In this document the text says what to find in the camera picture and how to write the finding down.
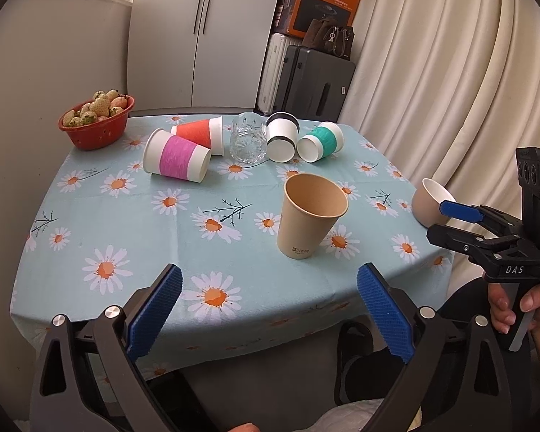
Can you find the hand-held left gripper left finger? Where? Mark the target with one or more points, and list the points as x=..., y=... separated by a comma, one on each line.
x=155, y=312

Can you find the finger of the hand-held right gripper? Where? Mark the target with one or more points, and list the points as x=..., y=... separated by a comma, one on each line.
x=459, y=210
x=454, y=238

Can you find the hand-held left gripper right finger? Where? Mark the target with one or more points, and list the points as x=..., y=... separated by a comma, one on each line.
x=387, y=315

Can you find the beige paper cup white inside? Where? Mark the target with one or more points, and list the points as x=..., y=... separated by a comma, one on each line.
x=425, y=207

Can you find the brown kraft paper cup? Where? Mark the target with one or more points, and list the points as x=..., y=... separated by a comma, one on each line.
x=303, y=225

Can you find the white cup teal sleeve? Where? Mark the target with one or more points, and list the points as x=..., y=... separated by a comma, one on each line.
x=324, y=139

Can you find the white cup pink sleeve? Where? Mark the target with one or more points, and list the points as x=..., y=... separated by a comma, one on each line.
x=177, y=157

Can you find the white cup orange sleeve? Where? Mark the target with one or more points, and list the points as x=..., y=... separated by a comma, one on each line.
x=195, y=132

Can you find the white cup black sleeve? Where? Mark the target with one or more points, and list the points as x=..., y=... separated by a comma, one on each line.
x=281, y=137

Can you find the clear glass cup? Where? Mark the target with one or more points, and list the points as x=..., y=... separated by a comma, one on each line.
x=247, y=139

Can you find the blue daisy print tablecloth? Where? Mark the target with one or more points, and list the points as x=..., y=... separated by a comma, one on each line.
x=162, y=234

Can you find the white cloth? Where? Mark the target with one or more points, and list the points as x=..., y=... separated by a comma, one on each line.
x=351, y=416

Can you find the cream curtain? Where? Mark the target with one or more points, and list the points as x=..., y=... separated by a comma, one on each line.
x=454, y=76

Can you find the red colander bowl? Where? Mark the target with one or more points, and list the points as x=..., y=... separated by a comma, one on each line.
x=94, y=137

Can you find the grey suitcase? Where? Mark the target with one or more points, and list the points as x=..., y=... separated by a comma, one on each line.
x=319, y=85

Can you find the pile of pale strawberries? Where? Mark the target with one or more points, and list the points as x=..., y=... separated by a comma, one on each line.
x=100, y=105

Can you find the brown handbag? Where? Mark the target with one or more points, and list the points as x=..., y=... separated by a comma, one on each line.
x=328, y=38

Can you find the white suitcase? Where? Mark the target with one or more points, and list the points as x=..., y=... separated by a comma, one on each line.
x=272, y=72

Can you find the orange cardboard box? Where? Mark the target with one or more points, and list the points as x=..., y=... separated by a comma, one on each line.
x=324, y=2

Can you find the white refrigerator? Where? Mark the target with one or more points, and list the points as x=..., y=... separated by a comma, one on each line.
x=171, y=45

